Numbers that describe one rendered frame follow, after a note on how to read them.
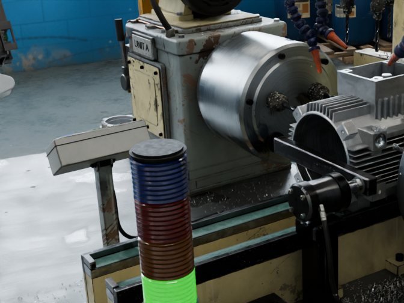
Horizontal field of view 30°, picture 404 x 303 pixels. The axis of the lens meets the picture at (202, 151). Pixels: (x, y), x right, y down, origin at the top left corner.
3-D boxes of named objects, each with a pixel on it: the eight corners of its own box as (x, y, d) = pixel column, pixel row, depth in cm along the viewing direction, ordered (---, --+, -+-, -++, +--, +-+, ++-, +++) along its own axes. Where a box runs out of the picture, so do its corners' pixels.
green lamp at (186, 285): (181, 285, 89) (179, 250, 87) (207, 307, 84) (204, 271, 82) (135, 300, 86) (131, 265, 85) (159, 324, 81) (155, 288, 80)
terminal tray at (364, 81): (386, 97, 141) (387, 59, 139) (428, 109, 132) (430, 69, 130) (335, 109, 136) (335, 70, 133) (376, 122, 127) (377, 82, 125)
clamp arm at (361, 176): (380, 193, 118) (285, 149, 139) (380, 175, 116) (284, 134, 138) (363, 199, 116) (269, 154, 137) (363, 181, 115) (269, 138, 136)
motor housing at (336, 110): (370, 166, 150) (371, 73, 143) (442, 196, 134) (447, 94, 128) (287, 190, 141) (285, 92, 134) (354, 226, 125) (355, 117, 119)
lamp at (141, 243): (179, 250, 87) (176, 215, 86) (204, 271, 82) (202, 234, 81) (131, 265, 85) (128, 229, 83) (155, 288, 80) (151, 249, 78)
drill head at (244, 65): (258, 115, 188) (254, 15, 179) (355, 155, 157) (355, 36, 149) (168, 136, 177) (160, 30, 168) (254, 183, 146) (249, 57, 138)
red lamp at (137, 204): (176, 215, 86) (173, 178, 84) (202, 234, 81) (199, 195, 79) (128, 229, 83) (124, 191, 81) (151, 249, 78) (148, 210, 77)
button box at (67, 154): (140, 155, 139) (132, 128, 140) (153, 145, 133) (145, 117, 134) (52, 177, 132) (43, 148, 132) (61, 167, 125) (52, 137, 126)
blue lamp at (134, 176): (173, 178, 84) (170, 140, 83) (199, 195, 79) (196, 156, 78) (124, 191, 81) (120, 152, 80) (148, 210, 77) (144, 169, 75)
